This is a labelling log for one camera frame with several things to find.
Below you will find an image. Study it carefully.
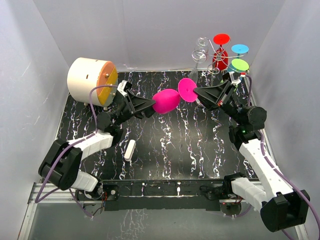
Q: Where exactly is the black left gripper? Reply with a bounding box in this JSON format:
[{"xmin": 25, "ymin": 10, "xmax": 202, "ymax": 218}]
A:
[{"xmin": 114, "ymin": 90, "xmax": 162, "ymax": 129}]

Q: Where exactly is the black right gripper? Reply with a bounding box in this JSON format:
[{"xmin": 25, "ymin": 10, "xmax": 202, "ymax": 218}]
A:
[{"xmin": 192, "ymin": 80, "xmax": 245, "ymax": 126}]

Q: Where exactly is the pink wine glass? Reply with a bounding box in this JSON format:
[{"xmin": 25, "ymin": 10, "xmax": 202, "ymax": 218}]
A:
[{"xmin": 152, "ymin": 78, "xmax": 198, "ymax": 115}]

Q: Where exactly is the green wine glass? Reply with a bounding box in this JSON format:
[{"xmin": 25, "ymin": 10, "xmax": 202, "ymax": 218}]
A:
[{"xmin": 231, "ymin": 58, "xmax": 250, "ymax": 72}]

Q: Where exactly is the clear champagne flute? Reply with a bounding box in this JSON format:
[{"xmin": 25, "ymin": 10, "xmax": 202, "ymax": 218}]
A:
[{"xmin": 188, "ymin": 50, "xmax": 208, "ymax": 83}]

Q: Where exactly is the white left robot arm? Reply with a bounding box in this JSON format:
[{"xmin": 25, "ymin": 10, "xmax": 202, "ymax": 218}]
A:
[{"xmin": 38, "ymin": 86, "xmax": 198, "ymax": 200}]

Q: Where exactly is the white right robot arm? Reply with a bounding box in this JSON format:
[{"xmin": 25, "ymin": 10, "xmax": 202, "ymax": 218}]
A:
[{"xmin": 193, "ymin": 80, "xmax": 310, "ymax": 232}]

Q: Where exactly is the red wine glass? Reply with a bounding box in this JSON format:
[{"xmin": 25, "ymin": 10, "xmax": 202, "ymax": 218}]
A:
[{"xmin": 212, "ymin": 33, "xmax": 230, "ymax": 72}]

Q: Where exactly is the clear wine glass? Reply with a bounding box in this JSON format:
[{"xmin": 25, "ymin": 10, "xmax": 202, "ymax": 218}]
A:
[{"xmin": 194, "ymin": 37, "xmax": 209, "ymax": 57}]

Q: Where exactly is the chrome wine glass rack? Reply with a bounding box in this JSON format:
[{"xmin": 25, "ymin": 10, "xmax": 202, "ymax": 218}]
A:
[{"xmin": 191, "ymin": 37, "xmax": 245, "ymax": 106}]

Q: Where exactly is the blue wine glass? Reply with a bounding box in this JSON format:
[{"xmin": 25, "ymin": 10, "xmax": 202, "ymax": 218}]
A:
[{"xmin": 227, "ymin": 44, "xmax": 249, "ymax": 72}]

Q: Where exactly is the small white bar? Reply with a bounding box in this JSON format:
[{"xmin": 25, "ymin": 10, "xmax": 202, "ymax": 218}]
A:
[{"xmin": 124, "ymin": 139, "xmax": 136, "ymax": 162}]

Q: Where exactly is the white orange cylinder drum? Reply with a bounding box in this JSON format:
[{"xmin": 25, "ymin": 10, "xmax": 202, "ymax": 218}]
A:
[{"xmin": 67, "ymin": 57, "xmax": 118, "ymax": 107}]

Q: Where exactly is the black front base bar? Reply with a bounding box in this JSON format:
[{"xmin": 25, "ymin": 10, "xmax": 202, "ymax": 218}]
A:
[{"xmin": 101, "ymin": 179, "xmax": 245, "ymax": 215}]

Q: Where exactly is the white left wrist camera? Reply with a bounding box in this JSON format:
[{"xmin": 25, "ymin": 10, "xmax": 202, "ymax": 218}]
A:
[{"xmin": 117, "ymin": 80, "xmax": 132, "ymax": 97}]

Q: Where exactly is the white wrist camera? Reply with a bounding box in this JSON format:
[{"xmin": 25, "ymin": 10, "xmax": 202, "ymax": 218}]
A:
[
  {"xmin": 117, "ymin": 80, "xmax": 132, "ymax": 97},
  {"xmin": 229, "ymin": 71, "xmax": 246, "ymax": 86}
]

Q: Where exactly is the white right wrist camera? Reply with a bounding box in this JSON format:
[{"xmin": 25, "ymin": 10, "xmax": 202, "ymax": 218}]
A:
[{"xmin": 229, "ymin": 71, "xmax": 246, "ymax": 86}]

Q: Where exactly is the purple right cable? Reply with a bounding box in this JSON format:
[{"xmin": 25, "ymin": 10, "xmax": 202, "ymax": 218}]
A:
[{"xmin": 234, "ymin": 74, "xmax": 319, "ymax": 240}]

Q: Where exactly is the purple cable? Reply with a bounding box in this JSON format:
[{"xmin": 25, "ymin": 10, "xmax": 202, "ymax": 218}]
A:
[
  {"xmin": 234, "ymin": 74, "xmax": 319, "ymax": 240},
  {"xmin": 34, "ymin": 84, "xmax": 121, "ymax": 204}
]

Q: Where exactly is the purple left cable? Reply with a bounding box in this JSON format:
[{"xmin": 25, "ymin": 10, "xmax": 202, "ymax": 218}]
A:
[{"xmin": 34, "ymin": 84, "xmax": 121, "ymax": 204}]

